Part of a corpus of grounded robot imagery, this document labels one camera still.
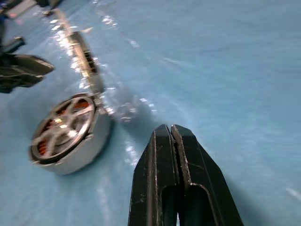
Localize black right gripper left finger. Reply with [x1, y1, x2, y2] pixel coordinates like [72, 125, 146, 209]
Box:
[128, 124, 186, 226]

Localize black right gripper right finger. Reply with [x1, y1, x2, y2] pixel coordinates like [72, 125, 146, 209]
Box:
[171, 124, 245, 226]

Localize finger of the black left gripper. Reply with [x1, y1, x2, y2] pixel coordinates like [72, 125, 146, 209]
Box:
[0, 73, 45, 94]
[13, 54, 55, 76]

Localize spoked silver black rotor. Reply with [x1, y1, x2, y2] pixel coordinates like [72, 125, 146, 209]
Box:
[30, 93, 96, 163]

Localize motor stator housing copper windings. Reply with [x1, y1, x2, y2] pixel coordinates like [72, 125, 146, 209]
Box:
[29, 93, 111, 176]

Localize motor cover with circuit board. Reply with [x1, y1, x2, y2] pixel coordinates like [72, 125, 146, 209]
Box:
[67, 31, 106, 95]

